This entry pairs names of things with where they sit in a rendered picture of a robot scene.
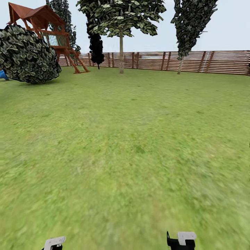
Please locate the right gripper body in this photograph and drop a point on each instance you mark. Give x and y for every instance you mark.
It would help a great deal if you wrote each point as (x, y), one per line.
(176, 246)

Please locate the bush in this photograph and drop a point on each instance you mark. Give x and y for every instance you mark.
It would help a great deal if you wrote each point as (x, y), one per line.
(25, 57)

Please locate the tree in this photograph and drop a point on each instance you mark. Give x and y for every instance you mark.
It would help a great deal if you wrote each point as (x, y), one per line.
(190, 19)
(95, 43)
(61, 9)
(118, 16)

